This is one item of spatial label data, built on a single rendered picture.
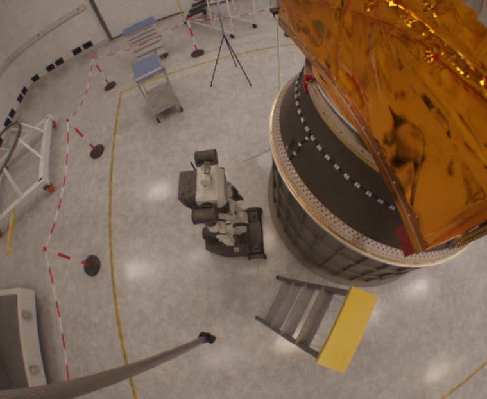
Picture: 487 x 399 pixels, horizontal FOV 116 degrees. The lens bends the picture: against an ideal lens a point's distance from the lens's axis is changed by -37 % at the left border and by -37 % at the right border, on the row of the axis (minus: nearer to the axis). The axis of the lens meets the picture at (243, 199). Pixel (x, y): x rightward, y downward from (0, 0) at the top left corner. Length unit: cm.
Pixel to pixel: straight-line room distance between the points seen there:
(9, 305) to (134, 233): 242
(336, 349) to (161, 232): 248
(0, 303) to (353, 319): 456
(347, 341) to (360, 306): 18
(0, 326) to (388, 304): 543
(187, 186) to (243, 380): 212
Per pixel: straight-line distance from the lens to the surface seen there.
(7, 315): 437
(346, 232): 158
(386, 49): 94
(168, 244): 300
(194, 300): 279
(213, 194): 148
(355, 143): 128
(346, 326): 119
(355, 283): 279
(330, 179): 148
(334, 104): 138
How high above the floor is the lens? 265
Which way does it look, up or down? 65 degrees down
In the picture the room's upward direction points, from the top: 16 degrees counter-clockwise
